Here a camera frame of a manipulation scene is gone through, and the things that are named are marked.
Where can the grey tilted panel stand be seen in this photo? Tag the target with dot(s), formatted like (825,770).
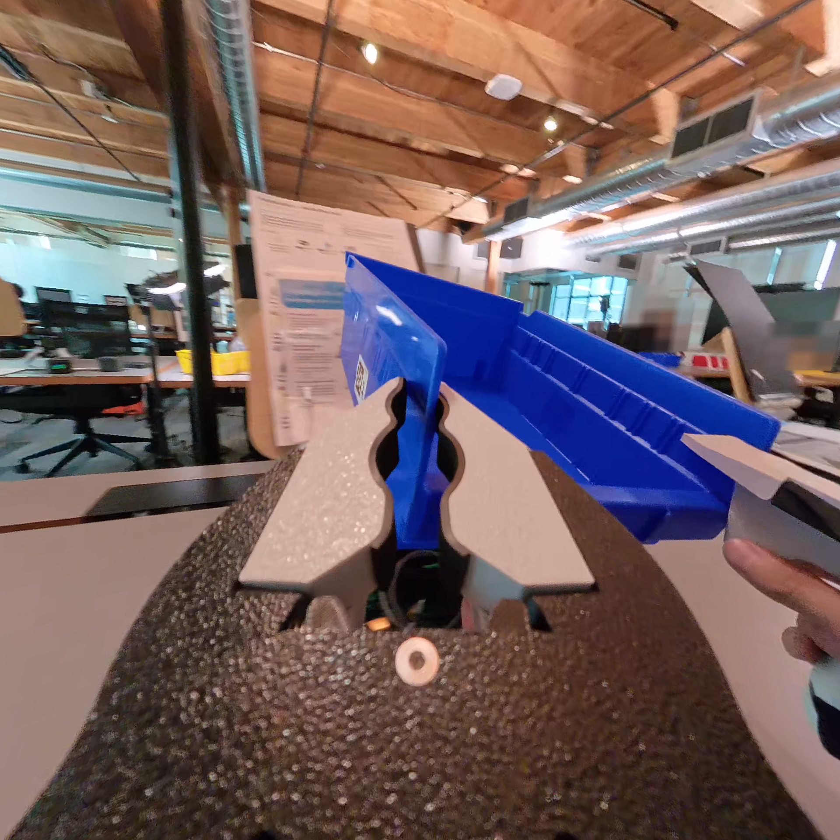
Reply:
(741,308)

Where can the yellow plastic bin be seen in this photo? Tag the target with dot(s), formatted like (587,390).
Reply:
(193,362)
(231,362)

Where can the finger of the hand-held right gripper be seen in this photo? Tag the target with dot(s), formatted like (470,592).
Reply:
(748,463)

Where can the black pole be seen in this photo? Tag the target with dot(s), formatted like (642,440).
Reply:
(190,262)

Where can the instruction sheet on stand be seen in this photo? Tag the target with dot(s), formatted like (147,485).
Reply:
(256,394)

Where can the silver spiral duct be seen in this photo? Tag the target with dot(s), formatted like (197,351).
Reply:
(236,98)

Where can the small red plastic bin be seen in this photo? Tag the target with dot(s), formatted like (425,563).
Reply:
(710,362)

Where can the large silver duct with vents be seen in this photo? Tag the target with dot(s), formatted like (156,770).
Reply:
(787,124)

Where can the laminated sheet with blue banner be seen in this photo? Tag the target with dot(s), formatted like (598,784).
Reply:
(308,341)

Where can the black office chair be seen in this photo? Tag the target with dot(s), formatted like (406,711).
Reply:
(85,341)

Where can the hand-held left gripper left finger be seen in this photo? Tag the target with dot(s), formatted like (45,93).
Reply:
(315,512)

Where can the small blue plastic bin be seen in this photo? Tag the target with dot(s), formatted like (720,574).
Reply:
(663,359)

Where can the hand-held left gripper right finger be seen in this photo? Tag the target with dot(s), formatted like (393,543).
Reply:
(518,518)

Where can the white printed instruction sheet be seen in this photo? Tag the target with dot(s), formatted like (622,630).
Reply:
(315,229)

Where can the silver air duct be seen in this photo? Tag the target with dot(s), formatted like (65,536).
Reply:
(722,220)

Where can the white ceiling access point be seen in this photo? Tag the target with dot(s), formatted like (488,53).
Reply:
(504,86)

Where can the large blue plastic bin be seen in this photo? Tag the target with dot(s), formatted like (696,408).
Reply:
(590,420)

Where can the black table grommet cover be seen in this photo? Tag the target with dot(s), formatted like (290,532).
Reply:
(170,495)

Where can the person's right hand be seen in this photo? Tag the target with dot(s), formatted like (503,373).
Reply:
(817,610)

